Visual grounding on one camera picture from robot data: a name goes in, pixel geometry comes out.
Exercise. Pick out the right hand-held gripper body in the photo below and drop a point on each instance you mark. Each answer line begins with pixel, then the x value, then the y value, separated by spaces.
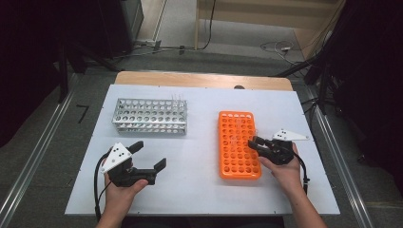
pixel 290 135

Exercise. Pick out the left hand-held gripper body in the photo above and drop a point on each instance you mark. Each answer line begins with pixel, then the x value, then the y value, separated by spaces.
pixel 118 156

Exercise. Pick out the clear glass test tube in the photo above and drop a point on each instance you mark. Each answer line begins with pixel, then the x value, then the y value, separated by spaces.
pixel 238 122
pixel 234 142
pixel 174 97
pixel 182 97

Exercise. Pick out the orange plastic test tube rack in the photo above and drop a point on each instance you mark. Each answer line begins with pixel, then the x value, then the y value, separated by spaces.
pixel 220 171

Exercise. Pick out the silver metal test tube rack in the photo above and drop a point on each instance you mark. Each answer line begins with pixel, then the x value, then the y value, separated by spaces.
pixel 152 107

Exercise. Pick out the person's left hand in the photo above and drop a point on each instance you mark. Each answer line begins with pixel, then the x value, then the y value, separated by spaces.
pixel 120 198

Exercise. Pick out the person's right hand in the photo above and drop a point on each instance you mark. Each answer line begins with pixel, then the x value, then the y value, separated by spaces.
pixel 288 177

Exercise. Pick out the white table board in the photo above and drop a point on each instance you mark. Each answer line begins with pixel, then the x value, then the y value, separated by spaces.
pixel 196 177

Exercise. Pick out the black metal stand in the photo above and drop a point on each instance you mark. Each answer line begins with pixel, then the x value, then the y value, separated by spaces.
pixel 63 79
pixel 322 88

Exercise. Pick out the dark table grommet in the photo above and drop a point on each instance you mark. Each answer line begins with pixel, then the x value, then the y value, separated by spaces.
pixel 239 87

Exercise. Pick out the person's dark clothing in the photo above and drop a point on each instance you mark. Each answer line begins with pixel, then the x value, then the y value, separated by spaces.
pixel 202 223

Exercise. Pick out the wooden table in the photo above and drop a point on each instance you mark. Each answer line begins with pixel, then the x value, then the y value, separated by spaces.
pixel 190 79

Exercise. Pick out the black curtain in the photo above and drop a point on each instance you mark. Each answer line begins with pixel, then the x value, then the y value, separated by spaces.
pixel 374 79
pixel 25 63

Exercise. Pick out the grey power strip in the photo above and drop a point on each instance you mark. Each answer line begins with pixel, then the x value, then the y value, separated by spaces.
pixel 149 42

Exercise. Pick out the beige wooden furniture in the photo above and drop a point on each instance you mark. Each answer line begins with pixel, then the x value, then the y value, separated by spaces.
pixel 269 14

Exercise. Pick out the dark cabinet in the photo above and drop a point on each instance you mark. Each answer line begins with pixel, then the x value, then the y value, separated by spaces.
pixel 126 19

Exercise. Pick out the metal floor rail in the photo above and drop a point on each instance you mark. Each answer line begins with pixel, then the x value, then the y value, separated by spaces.
pixel 31 158
pixel 340 158

